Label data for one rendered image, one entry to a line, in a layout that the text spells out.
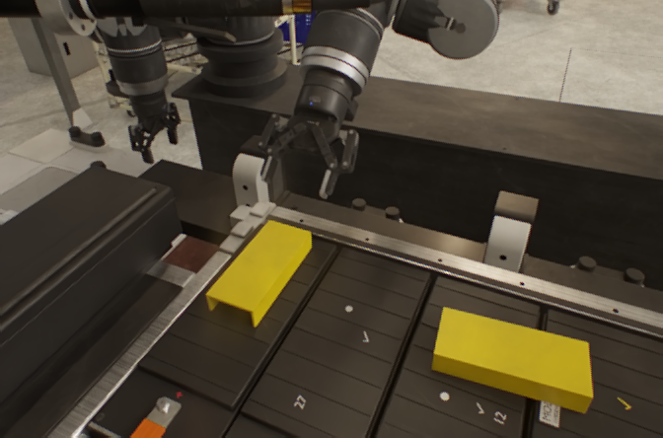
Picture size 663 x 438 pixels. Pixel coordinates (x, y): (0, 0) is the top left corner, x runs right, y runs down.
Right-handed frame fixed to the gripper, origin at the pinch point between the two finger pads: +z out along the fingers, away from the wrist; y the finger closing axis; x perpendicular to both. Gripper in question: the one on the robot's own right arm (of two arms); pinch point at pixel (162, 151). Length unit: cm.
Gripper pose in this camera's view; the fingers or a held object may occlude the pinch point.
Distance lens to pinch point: 126.6
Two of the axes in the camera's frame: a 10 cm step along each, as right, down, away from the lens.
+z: 0.2, 8.1, 5.9
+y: 3.7, -5.5, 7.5
